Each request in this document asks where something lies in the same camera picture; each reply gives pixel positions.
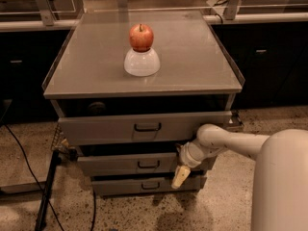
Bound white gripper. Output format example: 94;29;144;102
171;140;212;189

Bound grey drawer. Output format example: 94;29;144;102
59;111;232;145
76;151;218;177
91;173;206;196

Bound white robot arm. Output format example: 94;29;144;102
171;124;308;231

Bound grey bottom drawer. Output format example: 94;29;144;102
91;173;206;196

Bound grey top drawer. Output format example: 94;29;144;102
59;111;232;145

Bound grey drawer cabinet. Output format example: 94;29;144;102
44;11;242;196

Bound white upturned bowl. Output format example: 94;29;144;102
124;48;161;77

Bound black stand leg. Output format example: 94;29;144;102
35;151;61;231

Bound red apple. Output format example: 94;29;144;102
129;23;154;52

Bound dark background counter cabinets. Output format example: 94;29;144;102
1;21;308;122

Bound black floor cable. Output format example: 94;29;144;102
2;122;65;231
90;188;97;231

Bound wire basket beside cabinet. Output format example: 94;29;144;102
51;125;78;161

